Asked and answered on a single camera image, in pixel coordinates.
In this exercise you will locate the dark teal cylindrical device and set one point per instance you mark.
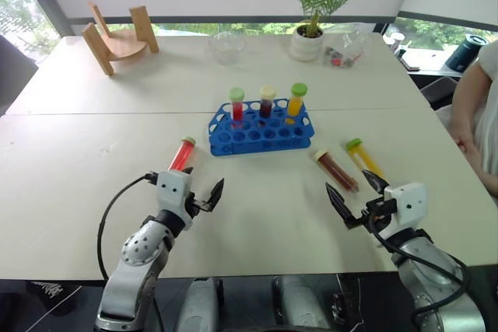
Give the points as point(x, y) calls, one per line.
point(465, 54)

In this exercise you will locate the brown tube with cream cap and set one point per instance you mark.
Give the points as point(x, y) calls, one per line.
point(336, 170)

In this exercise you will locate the orange tube with green cap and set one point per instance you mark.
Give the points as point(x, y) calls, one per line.
point(295, 102)

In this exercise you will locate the clear glass bowl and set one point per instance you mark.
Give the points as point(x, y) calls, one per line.
point(227, 48)

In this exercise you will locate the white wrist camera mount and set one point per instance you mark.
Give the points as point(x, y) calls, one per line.
point(173, 188)
point(408, 201)

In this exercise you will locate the grey rounded robot body part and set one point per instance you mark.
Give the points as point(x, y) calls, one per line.
point(301, 305)
point(200, 306)

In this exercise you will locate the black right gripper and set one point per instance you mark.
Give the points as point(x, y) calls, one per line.
point(376, 213)

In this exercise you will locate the wooden stand with round base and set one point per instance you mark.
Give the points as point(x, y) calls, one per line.
point(124, 42)

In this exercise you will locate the black window frame bar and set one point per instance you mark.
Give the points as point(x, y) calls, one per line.
point(233, 19)

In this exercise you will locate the white paper cup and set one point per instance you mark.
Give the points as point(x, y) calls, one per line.
point(393, 41)

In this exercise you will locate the person's bare forearm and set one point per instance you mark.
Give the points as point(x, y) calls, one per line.
point(467, 114)

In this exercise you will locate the yellow tube with green cap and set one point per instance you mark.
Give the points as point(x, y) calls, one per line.
point(363, 159)

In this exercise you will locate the dark purple tube, cream cap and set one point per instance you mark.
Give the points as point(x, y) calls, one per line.
point(267, 104)

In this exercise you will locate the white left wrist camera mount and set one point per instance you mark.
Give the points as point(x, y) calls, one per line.
point(173, 188)

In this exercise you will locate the person in white top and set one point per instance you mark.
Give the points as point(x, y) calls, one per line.
point(489, 122)

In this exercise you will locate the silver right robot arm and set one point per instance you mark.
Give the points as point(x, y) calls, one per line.
point(432, 273)

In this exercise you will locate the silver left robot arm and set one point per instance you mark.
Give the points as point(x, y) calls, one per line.
point(134, 254)

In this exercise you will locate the red tube with green cap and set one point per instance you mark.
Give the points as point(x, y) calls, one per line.
point(237, 108)

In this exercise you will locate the red tube, pale green cap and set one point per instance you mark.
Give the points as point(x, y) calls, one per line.
point(182, 156)

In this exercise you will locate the blue plastic test tube rack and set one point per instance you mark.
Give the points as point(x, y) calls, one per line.
point(257, 137)

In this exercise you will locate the dark side desk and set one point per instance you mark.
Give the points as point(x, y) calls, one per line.
point(424, 65)

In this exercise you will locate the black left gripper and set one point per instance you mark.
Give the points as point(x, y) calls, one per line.
point(199, 205)

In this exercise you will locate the dark grey chair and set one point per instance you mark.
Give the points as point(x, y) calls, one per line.
point(439, 93)

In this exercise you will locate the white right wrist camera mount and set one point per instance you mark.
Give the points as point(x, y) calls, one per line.
point(408, 201)

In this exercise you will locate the clear plastic bag of bits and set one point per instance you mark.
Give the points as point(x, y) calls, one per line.
point(344, 52)

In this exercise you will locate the white ribbed plant pot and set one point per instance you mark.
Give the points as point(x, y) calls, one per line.
point(306, 46)

